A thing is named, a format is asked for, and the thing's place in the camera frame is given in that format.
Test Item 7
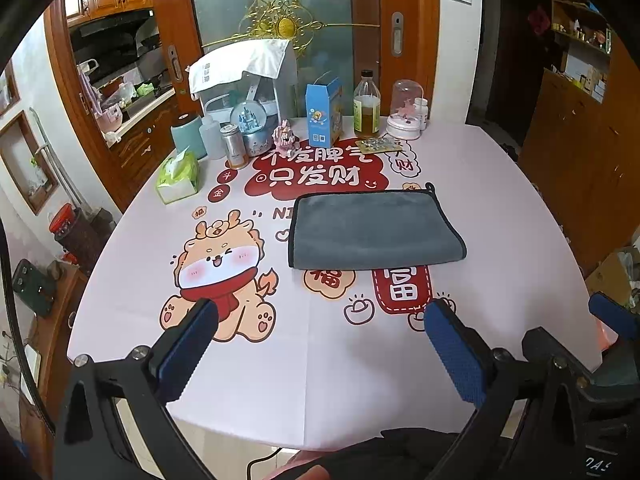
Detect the dark woven basket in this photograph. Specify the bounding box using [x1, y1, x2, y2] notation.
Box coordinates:
[56, 220, 108, 277]

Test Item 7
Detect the red bucket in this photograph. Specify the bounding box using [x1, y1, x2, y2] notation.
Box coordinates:
[48, 203, 77, 239]

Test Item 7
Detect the black cable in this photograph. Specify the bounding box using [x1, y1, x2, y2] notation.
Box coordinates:
[246, 449, 284, 480]

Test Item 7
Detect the metal drink can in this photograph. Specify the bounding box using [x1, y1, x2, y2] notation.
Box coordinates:
[220, 124, 249, 170]

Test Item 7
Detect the translucent plastic bottle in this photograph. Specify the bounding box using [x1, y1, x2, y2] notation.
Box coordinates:
[199, 114, 224, 161]

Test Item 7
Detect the black flat device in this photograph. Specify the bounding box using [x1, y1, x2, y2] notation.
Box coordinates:
[11, 259, 58, 318]

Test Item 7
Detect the dark cloth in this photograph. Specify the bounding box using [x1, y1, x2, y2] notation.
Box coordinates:
[295, 428, 466, 480]

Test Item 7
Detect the pink hanging cloth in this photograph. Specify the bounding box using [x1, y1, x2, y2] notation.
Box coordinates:
[77, 62, 124, 135]

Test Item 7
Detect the white round tin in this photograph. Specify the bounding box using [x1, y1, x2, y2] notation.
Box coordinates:
[386, 114, 421, 141]

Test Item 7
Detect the blue carton box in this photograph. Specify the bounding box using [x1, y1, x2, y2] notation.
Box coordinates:
[305, 78, 345, 149]

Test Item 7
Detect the teal cylindrical canister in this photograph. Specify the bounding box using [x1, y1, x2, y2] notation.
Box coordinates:
[170, 114, 208, 162]

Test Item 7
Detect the water dispenser with white cover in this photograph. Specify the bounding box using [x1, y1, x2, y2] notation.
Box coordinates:
[188, 38, 299, 126]

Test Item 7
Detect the pink toy figurine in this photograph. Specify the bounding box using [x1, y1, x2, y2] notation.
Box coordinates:
[272, 119, 299, 159]

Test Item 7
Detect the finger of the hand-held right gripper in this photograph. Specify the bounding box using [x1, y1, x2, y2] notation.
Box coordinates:
[588, 292, 640, 345]
[521, 327, 567, 362]

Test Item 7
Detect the wooden shelf with small goods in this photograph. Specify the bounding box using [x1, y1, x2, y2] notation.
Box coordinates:
[549, 0, 614, 106]

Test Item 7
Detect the glass door with gold ornament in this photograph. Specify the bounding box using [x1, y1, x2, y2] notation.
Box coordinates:
[186, 0, 357, 126]

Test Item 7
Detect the wooden sideboard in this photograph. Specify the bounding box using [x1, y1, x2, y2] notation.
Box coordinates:
[518, 67, 640, 276]

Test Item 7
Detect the green tissue pack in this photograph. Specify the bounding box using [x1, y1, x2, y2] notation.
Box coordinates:
[155, 149, 200, 205]

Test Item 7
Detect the yellow oil bottle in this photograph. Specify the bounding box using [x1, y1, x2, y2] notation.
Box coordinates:
[353, 70, 381, 137]

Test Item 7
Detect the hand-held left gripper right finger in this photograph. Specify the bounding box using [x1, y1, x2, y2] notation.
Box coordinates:
[423, 298, 591, 480]

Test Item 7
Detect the wooden framed window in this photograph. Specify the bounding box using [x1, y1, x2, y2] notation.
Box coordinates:
[0, 110, 60, 217]

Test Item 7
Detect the cardboard box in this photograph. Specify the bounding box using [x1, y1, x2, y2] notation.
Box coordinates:
[584, 246, 640, 313]

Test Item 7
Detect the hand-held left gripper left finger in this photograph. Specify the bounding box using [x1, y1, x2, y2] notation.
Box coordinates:
[52, 298, 221, 480]

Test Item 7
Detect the castle snow globe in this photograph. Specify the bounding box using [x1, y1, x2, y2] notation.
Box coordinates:
[231, 101, 271, 158]

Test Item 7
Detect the pill blister pack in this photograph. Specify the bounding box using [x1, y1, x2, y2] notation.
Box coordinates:
[359, 137, 402, 154]

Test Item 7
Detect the glass dome with pink figure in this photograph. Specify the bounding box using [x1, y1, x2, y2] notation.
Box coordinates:
[390, 79, 425, 120]

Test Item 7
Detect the range hood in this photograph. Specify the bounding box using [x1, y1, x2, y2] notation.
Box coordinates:
[70, 8, 157, 56]

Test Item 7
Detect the grey towel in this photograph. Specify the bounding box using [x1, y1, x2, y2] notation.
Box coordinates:
[288, 182, 468, 271]

